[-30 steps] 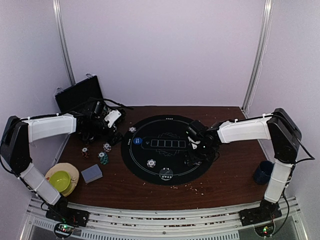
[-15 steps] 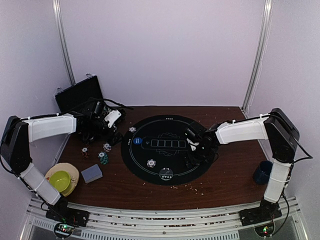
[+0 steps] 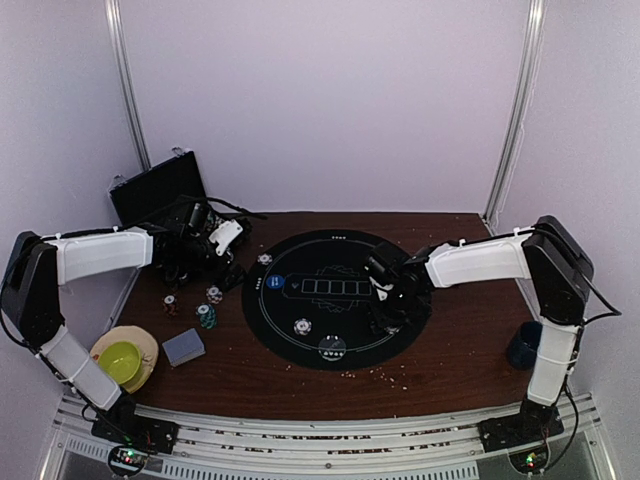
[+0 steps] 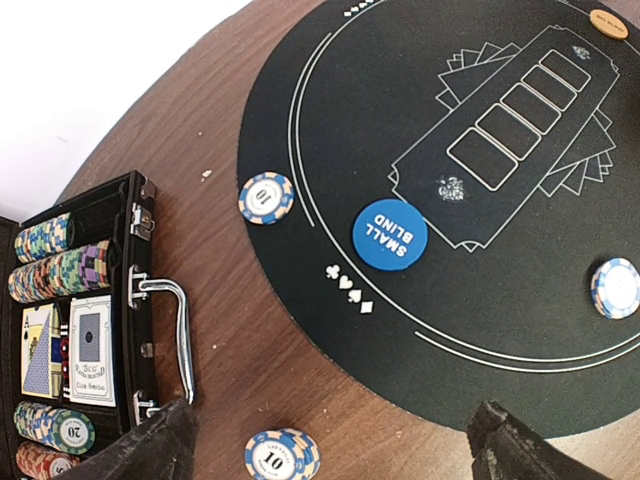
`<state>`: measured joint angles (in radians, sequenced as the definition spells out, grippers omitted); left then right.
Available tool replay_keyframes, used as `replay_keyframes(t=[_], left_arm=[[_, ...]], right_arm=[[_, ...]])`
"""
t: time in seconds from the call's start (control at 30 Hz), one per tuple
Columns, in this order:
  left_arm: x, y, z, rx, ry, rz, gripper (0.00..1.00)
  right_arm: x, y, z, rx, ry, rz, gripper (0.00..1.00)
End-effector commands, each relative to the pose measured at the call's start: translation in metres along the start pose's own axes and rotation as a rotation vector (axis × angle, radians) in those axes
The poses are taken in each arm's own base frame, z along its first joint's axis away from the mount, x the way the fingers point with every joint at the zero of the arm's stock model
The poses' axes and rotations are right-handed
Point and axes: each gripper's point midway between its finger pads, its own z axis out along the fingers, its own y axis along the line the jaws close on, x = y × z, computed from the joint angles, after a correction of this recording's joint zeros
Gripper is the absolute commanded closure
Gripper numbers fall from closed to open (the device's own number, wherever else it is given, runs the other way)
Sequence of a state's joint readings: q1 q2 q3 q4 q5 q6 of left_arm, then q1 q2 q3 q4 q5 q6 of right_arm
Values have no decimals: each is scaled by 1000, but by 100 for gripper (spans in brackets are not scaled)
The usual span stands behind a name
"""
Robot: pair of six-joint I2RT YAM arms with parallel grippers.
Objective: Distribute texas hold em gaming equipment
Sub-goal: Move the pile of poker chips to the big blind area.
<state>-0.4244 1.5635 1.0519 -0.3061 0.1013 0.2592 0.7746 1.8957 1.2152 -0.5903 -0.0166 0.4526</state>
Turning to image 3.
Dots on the clear dealer button disc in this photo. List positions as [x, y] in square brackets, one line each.
[332, 348]

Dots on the blue small blind button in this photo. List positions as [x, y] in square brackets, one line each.
[275, 282]

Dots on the right aluminium frame post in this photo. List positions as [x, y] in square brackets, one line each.
[515, 126]

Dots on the left aluminium frame post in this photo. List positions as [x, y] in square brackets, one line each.
[116, 31]

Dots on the beige plate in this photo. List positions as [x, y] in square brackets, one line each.
[143, 340]

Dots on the red brown chip stack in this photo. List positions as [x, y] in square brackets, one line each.
[170, 305]

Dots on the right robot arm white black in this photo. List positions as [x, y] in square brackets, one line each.
[545, 254]

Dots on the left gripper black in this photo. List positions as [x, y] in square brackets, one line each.
[229, 280]

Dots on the black poker chip case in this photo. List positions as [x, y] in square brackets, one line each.
[140, 199]

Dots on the aluminium front rail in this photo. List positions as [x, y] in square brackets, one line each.
[444, 446]

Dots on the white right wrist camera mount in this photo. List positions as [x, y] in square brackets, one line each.
[381, 286]

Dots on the white blue chip stack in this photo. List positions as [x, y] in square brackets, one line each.
[302, 327]

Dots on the green chip stack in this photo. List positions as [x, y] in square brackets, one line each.
[207, 316]

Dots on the blue ten chip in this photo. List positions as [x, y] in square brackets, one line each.
[264, 259]

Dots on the aluminium frame post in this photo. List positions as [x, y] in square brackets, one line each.
[515, 126]
[116, 31]

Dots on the round black poker mat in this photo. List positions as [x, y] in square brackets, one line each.
[325, 282]

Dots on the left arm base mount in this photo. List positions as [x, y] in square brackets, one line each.
[136, 437]

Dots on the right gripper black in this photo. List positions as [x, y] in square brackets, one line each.
[380, 321]

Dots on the green plastic bowl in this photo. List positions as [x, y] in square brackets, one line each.
[121, 361]

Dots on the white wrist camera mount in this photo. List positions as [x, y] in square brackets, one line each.
[381, 286]
[224, 235]

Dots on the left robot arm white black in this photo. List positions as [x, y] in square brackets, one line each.
[42, 273]

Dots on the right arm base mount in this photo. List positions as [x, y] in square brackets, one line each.
[524, 435]

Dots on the dark blue mug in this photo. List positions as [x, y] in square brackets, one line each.
[521, 352]

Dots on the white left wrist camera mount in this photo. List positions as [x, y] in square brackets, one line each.
[224, 235]

